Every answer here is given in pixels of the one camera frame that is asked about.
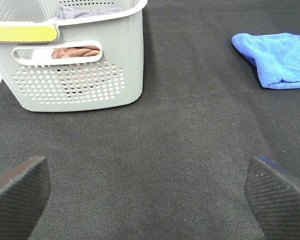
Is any black fabric table mat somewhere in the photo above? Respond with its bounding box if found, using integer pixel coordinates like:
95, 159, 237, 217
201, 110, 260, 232
0, 0, 300, 240

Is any yellow tape strip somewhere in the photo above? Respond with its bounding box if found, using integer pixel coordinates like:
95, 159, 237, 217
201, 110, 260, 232
0, 25, 58, 43

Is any grey-blue towel in basket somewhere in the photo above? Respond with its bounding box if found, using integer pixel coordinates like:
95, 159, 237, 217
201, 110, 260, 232
56, 6, 123, 20

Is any blue folded towel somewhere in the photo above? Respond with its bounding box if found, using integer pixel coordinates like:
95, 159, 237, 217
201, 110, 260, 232
231, 32, 300, 90

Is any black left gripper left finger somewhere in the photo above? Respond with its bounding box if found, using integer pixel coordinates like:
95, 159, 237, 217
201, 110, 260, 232
0, 156, 51, 240

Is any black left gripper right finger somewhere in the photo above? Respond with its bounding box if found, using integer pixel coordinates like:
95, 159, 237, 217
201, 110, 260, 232
244, 157, 300, 240

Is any grey perforated plastic basket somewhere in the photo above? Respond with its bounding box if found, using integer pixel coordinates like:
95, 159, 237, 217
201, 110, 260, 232
0, 0, 147, 112

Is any brown towel in basket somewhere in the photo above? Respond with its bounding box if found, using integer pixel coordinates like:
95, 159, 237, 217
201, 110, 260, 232
51, 45, 101, 59

